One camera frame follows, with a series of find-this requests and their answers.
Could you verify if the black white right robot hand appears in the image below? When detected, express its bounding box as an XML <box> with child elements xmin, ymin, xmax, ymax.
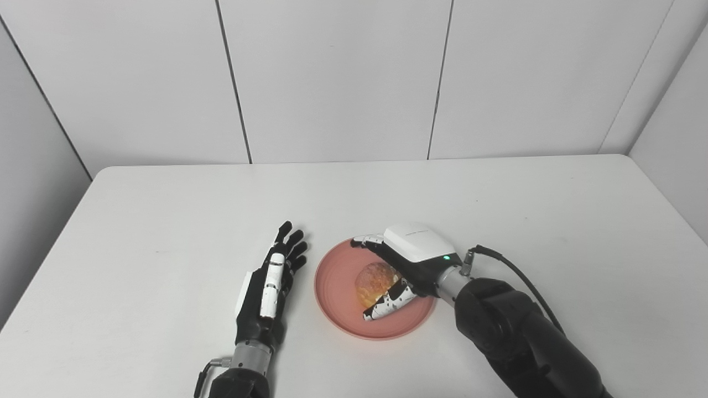
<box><xmin>350</xmin><ymin>222</ymin><xmax>464</xmax><ymax>322</ymax></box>

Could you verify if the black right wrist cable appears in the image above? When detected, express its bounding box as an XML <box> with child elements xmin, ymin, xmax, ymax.
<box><xmin>461</xmin><ymin>244</ymin><xmax>566</xmax><ymax>336</ymax></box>

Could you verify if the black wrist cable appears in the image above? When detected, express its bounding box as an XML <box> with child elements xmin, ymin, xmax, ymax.
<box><xmin>193</xmin><ymin>357</ymin><xmax>233</xmax><ymax>398</ymax></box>
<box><xmin>461</xmin><ymin>244</ymin><xmax>566</xmax><ymax>336</ymax></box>

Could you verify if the pink round plate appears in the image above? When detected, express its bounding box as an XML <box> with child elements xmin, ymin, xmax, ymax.
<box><xmin>314</xmin><ymin>238</ymin><xmax>438</xmax><ymax>341</ymax></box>

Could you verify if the cream puff pastry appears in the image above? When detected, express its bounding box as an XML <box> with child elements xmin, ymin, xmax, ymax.
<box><xmin>354</xmin><ymin>261</ymin><xmax>400</xmax><ymax>310</ymax></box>

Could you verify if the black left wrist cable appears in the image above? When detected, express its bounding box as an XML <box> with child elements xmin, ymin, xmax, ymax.
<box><xmin>193</xmin><ymin>357</ymin><xmax>233</xmax><ymax>398</ymax></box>

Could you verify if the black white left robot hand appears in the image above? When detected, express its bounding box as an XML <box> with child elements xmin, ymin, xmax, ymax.
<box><xmin>235</xmin><ymin>221</ymin><xmax>309</xmax><ymax>351</ymax></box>

